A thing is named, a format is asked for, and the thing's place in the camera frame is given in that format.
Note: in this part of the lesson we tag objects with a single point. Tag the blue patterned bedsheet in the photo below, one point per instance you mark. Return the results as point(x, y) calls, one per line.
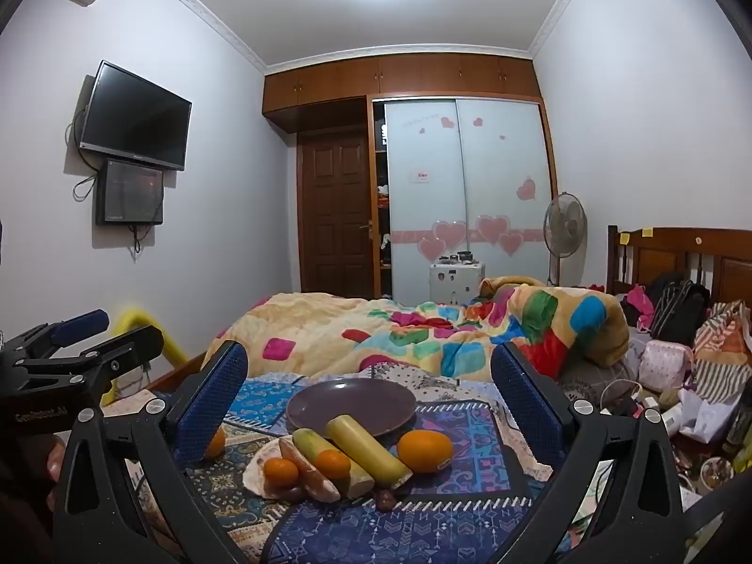
point(411, 529)

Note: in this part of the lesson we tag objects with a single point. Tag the large orange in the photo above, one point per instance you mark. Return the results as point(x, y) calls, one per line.
point(426, 451)

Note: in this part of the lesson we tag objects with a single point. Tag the small brown round fruit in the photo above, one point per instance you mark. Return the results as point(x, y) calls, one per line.
point(385, 499)

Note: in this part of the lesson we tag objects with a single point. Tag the white boxy appliance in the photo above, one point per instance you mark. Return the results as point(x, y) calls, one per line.
point(455, 282)

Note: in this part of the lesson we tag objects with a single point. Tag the striped fabric bag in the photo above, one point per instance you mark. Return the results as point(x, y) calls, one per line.
point(725, 341)

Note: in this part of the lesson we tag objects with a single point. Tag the person's left hand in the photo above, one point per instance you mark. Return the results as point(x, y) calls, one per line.
point(54, 467)

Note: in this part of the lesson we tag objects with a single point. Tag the black backpack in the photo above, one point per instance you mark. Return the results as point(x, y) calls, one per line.
point(681, 305)

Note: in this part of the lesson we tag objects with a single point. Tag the brown wooden door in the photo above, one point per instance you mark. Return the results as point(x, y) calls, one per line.
point(335, 211)

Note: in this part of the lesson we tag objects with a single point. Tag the wooden bed headboard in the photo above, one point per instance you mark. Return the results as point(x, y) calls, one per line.
point(675, 247)

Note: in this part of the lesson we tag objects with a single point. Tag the grey pillow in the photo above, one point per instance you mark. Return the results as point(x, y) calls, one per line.
point(593, 376)

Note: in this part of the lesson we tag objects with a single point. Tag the white plastic bag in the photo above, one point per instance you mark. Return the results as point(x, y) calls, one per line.
point(705, 417)

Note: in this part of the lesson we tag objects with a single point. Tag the small black wall monitor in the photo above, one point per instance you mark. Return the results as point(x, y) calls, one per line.
point(129, 191)

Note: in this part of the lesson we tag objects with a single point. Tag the black wall television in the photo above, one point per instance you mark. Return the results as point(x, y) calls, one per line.
point(138, 114)

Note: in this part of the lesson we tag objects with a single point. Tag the medium orange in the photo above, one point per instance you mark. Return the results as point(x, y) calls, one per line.
point(217, 443)

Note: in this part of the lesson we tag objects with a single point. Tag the frosted heart-sticker sliding door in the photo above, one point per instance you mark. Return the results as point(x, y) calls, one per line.
point(423, 188)
point(505, 158)

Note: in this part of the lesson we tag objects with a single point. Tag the pink clothing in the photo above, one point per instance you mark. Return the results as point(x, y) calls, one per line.
point(637, 305)

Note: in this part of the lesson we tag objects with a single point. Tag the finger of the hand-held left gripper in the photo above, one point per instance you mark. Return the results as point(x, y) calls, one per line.
point(123, 349)
point(79, 325)

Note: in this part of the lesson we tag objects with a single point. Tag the standing electric fan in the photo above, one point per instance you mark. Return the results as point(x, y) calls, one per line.
point(565, 223)

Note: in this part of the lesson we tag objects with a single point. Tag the cluster of small dark jars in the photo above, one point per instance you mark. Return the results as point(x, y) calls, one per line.
point(457, 258)

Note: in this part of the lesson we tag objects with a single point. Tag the wooden bed side rail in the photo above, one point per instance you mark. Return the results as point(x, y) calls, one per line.
point(176, 373)

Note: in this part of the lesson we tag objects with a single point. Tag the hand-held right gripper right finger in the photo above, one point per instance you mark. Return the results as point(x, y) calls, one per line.
point(520, 393)

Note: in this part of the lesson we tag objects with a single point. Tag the colourful patchwork blanket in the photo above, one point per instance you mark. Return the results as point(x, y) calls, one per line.
point(352, 323)

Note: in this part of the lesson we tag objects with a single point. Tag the wooden overhead cabinet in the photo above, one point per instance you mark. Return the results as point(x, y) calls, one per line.
point(382, 79)

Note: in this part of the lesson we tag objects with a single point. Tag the dark brown plate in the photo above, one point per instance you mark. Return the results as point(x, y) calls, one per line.
point(352, 402)

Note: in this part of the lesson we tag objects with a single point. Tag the yellow sugarcane piece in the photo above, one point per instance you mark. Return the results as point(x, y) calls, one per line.
point(367, 449)

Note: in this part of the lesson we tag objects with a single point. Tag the small tangerine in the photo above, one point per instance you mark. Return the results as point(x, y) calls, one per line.
point(333, 464)
point(281, 471)

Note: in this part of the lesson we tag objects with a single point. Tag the pink quilted bag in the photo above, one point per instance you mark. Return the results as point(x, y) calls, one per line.
point(664, 364)

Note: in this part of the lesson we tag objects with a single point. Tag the small white bowl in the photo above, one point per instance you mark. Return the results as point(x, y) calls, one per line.
point(715, 474)

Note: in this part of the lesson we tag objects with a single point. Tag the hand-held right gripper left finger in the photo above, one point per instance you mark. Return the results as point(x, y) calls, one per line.
point(211, 405)

